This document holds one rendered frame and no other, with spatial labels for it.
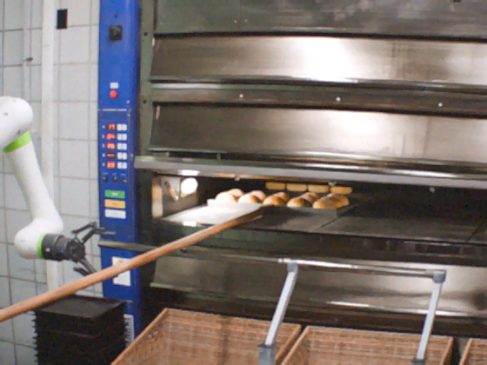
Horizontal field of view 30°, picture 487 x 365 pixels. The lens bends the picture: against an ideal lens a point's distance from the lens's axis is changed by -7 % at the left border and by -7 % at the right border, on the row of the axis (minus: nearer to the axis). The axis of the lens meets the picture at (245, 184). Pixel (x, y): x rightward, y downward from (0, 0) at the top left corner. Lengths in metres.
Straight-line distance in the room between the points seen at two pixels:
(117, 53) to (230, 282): 0.95
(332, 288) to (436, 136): 0.66
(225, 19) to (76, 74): 0.67
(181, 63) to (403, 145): 0.87
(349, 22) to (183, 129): 0.74
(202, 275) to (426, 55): 1.18
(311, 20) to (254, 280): 0.96
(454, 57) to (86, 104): 1.45
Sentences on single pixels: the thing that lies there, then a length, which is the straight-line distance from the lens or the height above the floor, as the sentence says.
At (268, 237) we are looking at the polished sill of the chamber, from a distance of 3.41.
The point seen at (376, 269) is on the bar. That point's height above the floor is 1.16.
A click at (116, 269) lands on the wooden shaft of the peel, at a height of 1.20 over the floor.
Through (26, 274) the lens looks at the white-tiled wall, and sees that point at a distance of 4.01.
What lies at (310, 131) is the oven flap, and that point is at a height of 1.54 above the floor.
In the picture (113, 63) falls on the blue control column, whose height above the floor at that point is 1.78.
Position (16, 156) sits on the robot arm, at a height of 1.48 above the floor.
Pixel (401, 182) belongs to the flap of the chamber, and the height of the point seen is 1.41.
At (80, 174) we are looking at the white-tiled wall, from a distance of 3.75.
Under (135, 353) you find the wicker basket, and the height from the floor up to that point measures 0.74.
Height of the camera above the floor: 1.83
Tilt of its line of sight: 8 degrees down
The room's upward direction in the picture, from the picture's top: straight up
